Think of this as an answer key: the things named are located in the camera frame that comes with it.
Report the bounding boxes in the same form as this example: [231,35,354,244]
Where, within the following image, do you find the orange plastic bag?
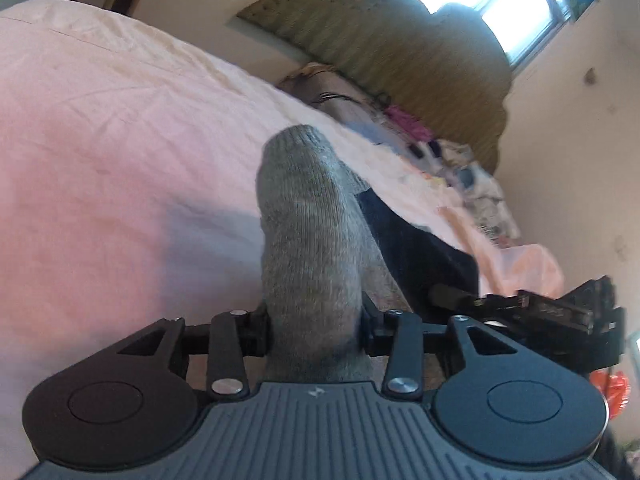
[589,370,632,419]

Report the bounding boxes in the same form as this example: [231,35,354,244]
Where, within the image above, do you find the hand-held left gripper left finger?
[117,304,273,402]

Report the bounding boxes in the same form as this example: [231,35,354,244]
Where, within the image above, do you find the grey knitted sock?
[255,125,482,386]

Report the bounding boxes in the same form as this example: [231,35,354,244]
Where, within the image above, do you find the pile of clothes and pillows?
[277,62,401,148]

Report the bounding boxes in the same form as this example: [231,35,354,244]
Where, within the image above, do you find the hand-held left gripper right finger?
[359,292,522,402]

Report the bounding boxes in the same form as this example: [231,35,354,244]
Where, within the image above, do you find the purple clothes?
[384,104,435,144]

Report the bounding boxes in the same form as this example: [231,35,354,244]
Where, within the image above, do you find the green padded headboard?
[235,0,516,172]

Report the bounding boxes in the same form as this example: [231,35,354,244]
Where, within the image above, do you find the patterned white cloth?
[440,140,522,252]

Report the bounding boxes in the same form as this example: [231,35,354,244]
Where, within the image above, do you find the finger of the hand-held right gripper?
[429,283,482,312]

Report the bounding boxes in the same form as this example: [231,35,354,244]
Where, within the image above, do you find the black cable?
[311,90,352,109]

